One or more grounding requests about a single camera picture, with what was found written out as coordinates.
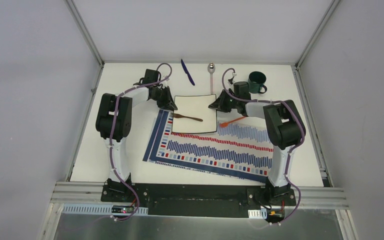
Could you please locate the white square plate black rim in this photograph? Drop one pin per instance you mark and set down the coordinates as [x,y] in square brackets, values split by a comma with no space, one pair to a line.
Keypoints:
[195,106]

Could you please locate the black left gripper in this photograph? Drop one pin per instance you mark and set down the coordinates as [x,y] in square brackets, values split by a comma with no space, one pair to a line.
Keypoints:
[164,98]

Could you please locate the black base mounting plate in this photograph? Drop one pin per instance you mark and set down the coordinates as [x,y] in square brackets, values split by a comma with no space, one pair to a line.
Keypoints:
[217,201]

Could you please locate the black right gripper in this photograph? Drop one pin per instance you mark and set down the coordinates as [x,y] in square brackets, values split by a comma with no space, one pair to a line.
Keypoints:
[218,103]

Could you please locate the blue striped placemat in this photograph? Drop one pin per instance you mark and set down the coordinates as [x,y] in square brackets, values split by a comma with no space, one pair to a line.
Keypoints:
[238,150]

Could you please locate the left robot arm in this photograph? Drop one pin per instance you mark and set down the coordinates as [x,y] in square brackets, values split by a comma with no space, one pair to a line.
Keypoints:
[114,123]

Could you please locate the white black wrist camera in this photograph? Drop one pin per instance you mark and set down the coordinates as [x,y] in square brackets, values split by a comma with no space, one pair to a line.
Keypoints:
[241,90]

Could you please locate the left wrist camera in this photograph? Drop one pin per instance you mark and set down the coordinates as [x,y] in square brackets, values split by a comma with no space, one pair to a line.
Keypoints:
[150,77]

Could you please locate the brown wooden fork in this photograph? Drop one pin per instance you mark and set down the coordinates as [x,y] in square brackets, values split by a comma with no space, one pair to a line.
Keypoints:
[180,116]

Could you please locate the blue plastic knife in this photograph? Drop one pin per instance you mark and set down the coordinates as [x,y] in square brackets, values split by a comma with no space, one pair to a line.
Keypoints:
[186,71]

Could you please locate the metal spoon pink handle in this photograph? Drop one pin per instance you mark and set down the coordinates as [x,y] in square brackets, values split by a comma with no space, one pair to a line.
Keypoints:
[211,69]

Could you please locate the aluminium frame rail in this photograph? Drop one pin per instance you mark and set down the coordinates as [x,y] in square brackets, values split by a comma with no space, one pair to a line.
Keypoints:
[330,198]

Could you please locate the dark green mug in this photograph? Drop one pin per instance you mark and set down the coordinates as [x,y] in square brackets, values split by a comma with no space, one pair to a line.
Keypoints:
[257,82]

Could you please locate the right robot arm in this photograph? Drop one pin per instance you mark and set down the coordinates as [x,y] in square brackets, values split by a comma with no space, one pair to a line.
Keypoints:
[285,128]

